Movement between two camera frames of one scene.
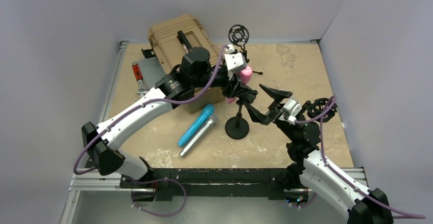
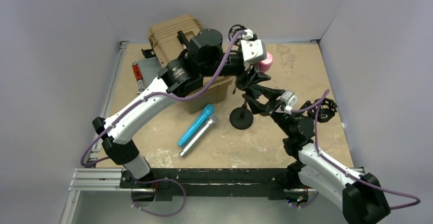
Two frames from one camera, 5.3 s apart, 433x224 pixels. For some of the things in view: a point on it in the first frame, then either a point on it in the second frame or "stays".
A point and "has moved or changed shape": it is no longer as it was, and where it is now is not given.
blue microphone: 196,125 stays
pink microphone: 245,74 has moved or changed shape
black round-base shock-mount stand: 318,105 stays
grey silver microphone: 210,122 stays
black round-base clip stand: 237,127 has moved or changed shape
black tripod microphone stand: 239,34 stays
